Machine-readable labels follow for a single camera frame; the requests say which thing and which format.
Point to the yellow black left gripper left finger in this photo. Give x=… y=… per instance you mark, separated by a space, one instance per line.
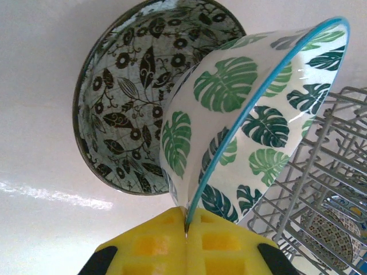
x=152 y=246

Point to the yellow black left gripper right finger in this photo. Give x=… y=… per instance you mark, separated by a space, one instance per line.
x=223 y=246

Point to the pink mosaic pattern bowl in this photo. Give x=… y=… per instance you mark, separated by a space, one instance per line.
x=327 y=237

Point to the blue yellow floral bowl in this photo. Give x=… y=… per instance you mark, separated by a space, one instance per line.
x=351 y=210

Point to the green leaf print bowl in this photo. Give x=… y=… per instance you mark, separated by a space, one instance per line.
x=223 y=86

